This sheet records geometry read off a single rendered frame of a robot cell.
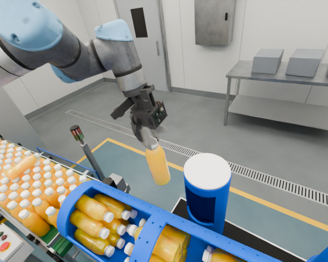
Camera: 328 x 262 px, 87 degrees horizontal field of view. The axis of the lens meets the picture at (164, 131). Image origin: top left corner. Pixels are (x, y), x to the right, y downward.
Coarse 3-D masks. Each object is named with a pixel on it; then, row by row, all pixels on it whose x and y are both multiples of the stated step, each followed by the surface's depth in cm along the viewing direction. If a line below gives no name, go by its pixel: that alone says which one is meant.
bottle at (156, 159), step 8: (152, 152) 59; (160, 152) 60; (152, 160) 60; (160, 160) 60; (152, 168) 62; (160, 168) 62; (168, 168) 67; (152, 176) 68; (160, 176) 64; (168, 176) 67; (160, 184) 67
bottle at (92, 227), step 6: (78, 210) 83; (72, 216) 81; (78, 216) 80; (84, 216) 80; (72, 222) 80; (78, 222) 79; (84, 222) 78; (90, 222) 77; (96, 222) 77; (102, 222) 79; (84, 228) 77; (90, 228) 75; (96, 228) 75; (102, 228) 76; (90, 234) 75; (96, 234) 75
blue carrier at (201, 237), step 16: (80, 192) 80; (96, 192) 94; (112, 192) 80; (64, 208) 76; (144, 208) 71; (160, 208) 75; (64, 224) 74; (160, 224) 64; (176, 224) 65; (192, 224) 67; (128, 240) 87; (144, 240) 60; (192, 240) 78; (208, 240) 59; (224, 240) 60; (96, 256) 68; (112, 256) 79; (128, 256) 80; (144, 256) 58; (192, 256) 76; (240, 256) 54; (256, 256) 55
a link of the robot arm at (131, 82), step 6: (138, 72) 43; (120, 78) 42; (126, 78) 42; (132, 78) 42; (138, 78) 43; (144, 78) 44; (120, 84) 44; (126, 84) 43; (132, 84) 43; (138, 84) 43; (144, 84) 45; (126, 90) 44; (132, 90) 44
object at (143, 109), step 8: (144, 88) 47; (152, 88) 45; (128, 96) 45; (136, 96) 48; (144, 96) 45; (152, 96) 46; (136, 104) 48; (144, 104) 47; (152, 104) 48; (160, 104) 48; (136, 112) 48; (144, 112) 47; (152, 112) 46; (160, 112) 50; (136, 120) 50; (144, 120) 50; (152, 120) 46; (160, 120) 49; (152, 128) 49
